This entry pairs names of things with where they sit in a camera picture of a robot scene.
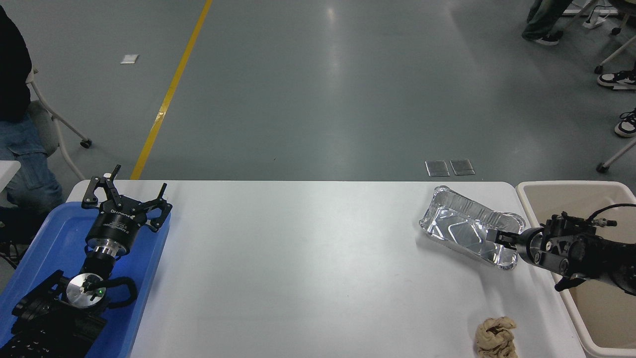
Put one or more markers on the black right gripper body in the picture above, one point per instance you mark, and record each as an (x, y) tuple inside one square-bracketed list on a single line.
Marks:
[(527, 246)]

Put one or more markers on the blue plastic tray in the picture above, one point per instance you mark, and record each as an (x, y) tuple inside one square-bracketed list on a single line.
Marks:
[(54, 233)]

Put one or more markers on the large pale bin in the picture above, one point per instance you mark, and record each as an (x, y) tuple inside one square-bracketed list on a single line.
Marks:
[(551, 199)]

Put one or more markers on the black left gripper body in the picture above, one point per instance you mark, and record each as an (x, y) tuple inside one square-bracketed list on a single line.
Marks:
[(117, 226)]

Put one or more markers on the grey chair with white frame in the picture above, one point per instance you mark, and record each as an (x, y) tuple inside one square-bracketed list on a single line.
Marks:
[(42, 124)]

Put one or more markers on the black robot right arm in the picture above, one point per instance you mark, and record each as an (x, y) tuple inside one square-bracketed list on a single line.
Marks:
[(591, 253)]

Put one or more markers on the white wheeled chair base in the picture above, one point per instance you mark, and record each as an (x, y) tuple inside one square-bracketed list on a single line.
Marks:
[(596, 17)]

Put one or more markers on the metal floor plate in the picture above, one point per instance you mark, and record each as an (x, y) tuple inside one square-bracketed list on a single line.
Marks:
[(437, 168), (461, 167)]

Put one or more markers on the small white side table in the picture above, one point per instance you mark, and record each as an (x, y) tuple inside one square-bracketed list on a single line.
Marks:
[(7, 171)]

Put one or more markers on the rectangular silver foil tray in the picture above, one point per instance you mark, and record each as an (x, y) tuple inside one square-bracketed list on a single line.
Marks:
[(457, 231)]

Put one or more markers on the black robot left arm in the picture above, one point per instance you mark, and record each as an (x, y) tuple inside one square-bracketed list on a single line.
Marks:
[(44, 323)]

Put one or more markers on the white wheeled chair leg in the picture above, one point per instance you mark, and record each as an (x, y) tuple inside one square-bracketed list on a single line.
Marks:
[(618, 155), (616, 53)]

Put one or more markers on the crumpled tan paper ball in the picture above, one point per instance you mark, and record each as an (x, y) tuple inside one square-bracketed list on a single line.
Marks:
[(494, 338)]

